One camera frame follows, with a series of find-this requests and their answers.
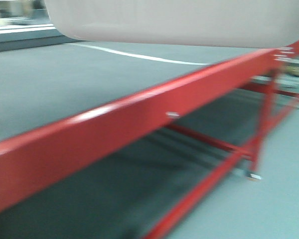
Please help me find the red metal table frame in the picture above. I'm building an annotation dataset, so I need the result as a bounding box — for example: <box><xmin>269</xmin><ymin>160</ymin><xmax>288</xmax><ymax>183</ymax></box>
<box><xmin>0</xmin><ymin>40</ymin><xmax>299</xmax><ymax>239</ymax></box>

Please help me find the white lidded plastic bin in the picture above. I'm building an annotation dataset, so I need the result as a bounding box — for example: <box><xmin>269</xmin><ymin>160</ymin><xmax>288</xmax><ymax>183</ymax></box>
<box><xmin>45</xmin><ymin>0</ymin><xmax>299</xmax><ymax>48</ymax></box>

